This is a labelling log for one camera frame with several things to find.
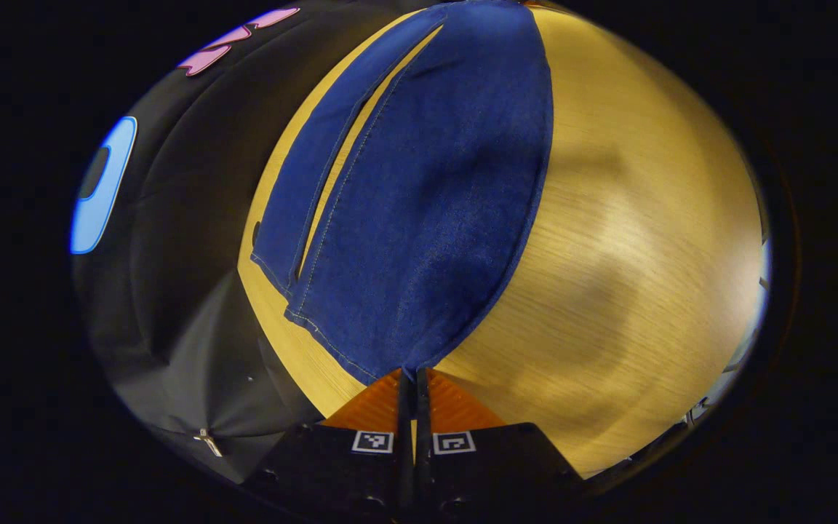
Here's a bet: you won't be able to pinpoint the small silver clip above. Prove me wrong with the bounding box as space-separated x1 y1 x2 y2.
193 429 225 459

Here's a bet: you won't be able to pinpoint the blue denim jeans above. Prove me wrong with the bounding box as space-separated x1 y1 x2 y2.
250 0 555 385

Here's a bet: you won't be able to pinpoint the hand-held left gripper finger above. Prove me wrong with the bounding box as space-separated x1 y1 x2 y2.
416 368 587 521
244 368 415 521

